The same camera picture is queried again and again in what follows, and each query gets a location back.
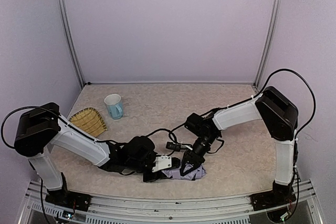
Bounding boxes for lilac folding umbrella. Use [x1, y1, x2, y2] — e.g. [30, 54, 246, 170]
[161, 165, 206, 181]

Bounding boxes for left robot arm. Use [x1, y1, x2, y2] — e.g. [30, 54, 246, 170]
[14, 102, 181, 191]

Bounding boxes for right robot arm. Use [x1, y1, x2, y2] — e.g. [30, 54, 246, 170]
[180, 86, 299, 191]

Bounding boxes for woven bamboo tray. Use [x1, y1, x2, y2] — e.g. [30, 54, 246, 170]
[69, 107, 107, 137]

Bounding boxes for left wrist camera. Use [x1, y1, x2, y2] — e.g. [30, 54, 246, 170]
[152, 155, 172, 173]

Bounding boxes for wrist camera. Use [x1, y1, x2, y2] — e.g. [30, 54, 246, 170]
[152, 155, 172, 173]
[165, 142, 192, 152]

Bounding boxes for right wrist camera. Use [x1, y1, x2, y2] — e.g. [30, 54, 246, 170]
[165, 142, 192, 152]

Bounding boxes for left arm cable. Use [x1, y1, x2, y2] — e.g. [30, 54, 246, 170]
[141, 127, 184, 141]

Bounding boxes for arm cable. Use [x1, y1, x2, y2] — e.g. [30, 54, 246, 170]
[141, 127, 184, 141]
[251, 68, 317, 141]

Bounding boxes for aluminium front rail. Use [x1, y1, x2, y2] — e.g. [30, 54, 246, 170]
[18, 179, 323, 224]

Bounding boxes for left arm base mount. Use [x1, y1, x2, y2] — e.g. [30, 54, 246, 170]
[45, 189, 91, 212]

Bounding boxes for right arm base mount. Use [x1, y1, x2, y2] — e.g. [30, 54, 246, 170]
[250, 186, 297, 211]

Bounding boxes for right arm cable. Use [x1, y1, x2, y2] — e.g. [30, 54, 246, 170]
[251, 68, 317, 141]

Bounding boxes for right frame post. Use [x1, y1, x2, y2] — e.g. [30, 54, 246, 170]
[253, 0, 281, 89]

